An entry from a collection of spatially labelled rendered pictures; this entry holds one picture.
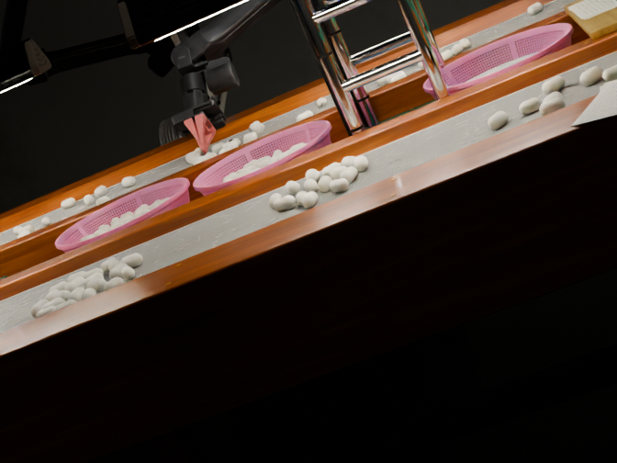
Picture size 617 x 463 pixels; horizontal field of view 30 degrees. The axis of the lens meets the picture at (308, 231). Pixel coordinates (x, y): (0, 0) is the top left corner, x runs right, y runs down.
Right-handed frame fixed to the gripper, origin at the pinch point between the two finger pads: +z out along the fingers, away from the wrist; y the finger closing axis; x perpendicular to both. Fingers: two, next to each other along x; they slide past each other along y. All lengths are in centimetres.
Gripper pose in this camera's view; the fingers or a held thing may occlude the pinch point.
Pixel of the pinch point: (204, 149)
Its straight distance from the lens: 244.3
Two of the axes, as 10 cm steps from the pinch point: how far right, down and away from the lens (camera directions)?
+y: 9.1, -3.5, -2.1
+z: 1.8, 8.0, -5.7
